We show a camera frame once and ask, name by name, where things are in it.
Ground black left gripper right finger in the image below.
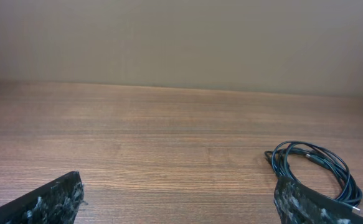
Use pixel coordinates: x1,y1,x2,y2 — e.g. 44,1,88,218
274,176,363,224

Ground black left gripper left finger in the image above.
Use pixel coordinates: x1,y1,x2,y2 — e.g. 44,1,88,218
0,171,85,224

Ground black usb cable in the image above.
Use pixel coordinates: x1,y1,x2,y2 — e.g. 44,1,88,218
264,141,363,213

